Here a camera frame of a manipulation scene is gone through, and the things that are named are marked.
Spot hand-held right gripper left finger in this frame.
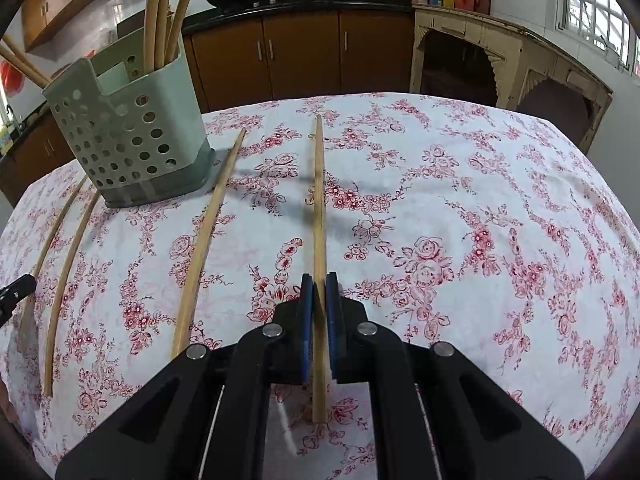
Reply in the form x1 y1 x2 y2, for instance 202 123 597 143
55 273 315 480

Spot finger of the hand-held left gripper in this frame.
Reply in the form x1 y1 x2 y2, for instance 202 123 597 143
0 274 37 327

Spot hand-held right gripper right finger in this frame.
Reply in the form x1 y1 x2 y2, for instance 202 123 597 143
324 272 586 480

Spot bamboo chopstick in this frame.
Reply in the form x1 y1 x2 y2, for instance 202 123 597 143
142 0 169 74
170 127 248 361
42 191 101 400
0 34 52 85
0 46 47 90
310 114 330 425
155 0 177 69
19 174 90 332
165 0 206 64

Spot green perforated utensil holder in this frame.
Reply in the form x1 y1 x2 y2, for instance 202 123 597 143
41 27 217 210

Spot floral tablecloth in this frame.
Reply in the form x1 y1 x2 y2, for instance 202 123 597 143
0 91 640 480

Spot hanging red plastic bag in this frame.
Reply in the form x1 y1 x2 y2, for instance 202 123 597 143
0 59 24 92

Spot brown lower kitchen cabinets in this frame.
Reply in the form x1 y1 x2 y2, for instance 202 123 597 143
0 7 417 202

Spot brown kitchen cabinets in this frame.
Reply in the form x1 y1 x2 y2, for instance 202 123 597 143
0 7 417 202
20 0 151 54

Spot brown upper kitchen cabinets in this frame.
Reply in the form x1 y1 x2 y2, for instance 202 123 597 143
20 0 151 54

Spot black kitchen countertop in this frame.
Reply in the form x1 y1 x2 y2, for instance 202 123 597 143
0 0 417 161

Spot cream wooden side table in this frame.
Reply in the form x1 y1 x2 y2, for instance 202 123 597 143
408 3 615 157

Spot barred window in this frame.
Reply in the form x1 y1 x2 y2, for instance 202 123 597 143
554 0 640 77

